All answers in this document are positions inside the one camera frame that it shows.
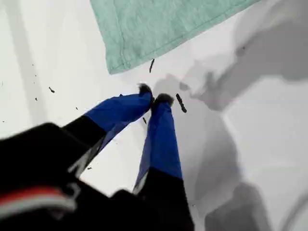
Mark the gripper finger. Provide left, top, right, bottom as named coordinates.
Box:
left=132, top=93, right=195, bottom=231
left=60, top=83, right=154, bottom=179

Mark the pale green T-shirt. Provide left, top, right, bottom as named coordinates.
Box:
left=90, top=0, right=263, bottom=75

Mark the dark rubber scrap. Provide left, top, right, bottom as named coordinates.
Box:
left=175, top=93, right=188, bottom=114

